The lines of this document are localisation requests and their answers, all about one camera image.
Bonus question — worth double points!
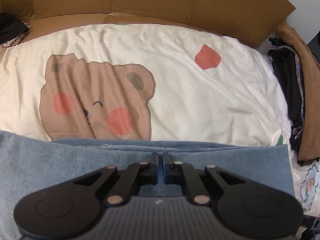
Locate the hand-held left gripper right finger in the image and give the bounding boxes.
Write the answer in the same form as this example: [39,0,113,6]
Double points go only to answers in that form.
[162,152,250,205]

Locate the brown folded towel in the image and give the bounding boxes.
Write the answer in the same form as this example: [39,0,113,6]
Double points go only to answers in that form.
[276,21,320,166]

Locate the light blue denim pants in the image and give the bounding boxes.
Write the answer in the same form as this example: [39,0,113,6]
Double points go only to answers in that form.
[0,130,294,240]

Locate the floral cloth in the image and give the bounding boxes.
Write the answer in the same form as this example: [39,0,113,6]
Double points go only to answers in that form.
[0,31,30,52]

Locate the black cloth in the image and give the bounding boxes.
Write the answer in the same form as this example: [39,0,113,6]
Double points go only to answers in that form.
[297,215,320,240]

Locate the black folded garment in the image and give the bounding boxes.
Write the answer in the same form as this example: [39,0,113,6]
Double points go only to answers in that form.
[268,37,306,153]

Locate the brown cardboard sheet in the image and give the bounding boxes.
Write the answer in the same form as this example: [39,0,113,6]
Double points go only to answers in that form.
[0,0,297,48]

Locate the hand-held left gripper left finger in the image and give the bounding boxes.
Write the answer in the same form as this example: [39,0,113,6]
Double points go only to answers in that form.
[74,152,160,207]

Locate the cream bear print bed sheet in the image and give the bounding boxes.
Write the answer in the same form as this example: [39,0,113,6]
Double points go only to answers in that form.
[0,24,320,218]

